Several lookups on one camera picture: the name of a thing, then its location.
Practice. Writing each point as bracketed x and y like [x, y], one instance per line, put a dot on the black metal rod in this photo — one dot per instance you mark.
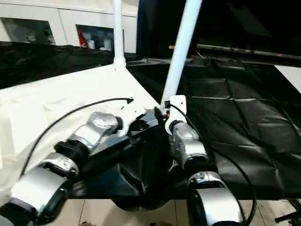
[244, 51]

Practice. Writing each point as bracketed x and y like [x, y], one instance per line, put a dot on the black plastic mat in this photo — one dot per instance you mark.
[244, 117]

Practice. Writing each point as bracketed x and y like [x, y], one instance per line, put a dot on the white plastic table top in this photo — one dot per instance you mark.
[47, 103]

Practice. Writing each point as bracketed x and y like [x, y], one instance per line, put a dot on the white flat panel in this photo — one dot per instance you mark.
[290, 75]

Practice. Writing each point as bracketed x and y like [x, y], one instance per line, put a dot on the white glass-door cabinet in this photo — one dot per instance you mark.
[61, 19]

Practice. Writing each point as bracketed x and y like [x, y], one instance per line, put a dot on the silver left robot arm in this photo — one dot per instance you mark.
[61, 165]

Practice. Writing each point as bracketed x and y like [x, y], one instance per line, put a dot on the white plastic table leg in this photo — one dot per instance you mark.
[181, 52]
[117, 30]

